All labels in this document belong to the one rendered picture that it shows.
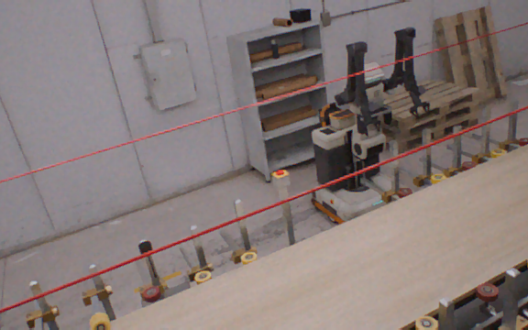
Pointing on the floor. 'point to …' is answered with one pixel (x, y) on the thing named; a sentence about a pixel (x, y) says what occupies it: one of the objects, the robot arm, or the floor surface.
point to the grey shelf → (292, 138)
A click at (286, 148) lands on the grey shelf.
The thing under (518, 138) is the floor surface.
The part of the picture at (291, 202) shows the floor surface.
